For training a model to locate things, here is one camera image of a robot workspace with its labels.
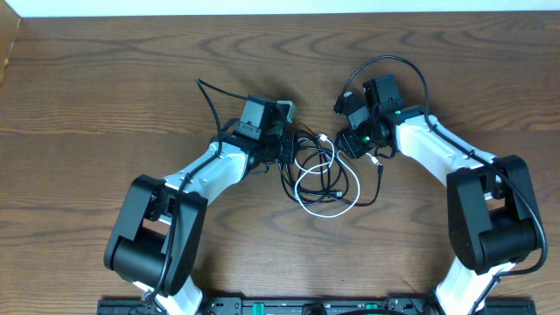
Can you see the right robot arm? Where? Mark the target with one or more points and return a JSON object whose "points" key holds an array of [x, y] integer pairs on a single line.
{"points": [[493, 219]]}

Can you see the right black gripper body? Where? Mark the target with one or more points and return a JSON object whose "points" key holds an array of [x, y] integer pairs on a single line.
{"points": [[361, 140]]}

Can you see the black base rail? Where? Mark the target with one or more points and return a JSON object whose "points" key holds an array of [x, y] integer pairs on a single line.
{"points": [[400, 304]]}

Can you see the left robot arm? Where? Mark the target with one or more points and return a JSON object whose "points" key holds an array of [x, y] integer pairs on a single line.
{"points": [[155, 240]]}

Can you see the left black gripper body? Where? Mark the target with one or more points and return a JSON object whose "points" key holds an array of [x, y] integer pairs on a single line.
{"points": [[279, 150]]}

